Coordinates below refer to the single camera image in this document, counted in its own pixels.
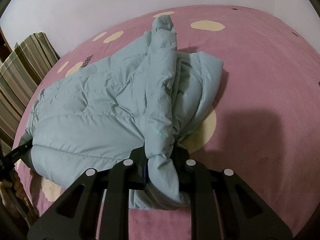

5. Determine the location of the pink polka dot bed sheet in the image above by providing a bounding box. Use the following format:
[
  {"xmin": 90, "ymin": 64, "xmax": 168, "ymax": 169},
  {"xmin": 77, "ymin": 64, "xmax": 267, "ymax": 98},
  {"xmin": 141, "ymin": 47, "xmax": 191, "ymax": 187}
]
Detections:
[{"xmin": 14, "ymin": 5, "xmax": 319, "ymax": 239}]

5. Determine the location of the light blue quilted puffer jacket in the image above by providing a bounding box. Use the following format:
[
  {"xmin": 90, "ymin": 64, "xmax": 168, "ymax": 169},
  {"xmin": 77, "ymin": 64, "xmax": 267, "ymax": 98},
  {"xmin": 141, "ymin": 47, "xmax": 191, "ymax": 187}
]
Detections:
[{"xmin": 20, "ymin": 15, "xmax": 223, "ymax": 210}]

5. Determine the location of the striped fabric headboard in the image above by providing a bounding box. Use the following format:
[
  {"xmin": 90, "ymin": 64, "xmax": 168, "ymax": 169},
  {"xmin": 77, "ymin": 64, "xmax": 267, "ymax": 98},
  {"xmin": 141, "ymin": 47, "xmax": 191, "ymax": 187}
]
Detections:
[{"xmin": 0, "ymin": 32, "xmax": 60, "ymax": 154}]

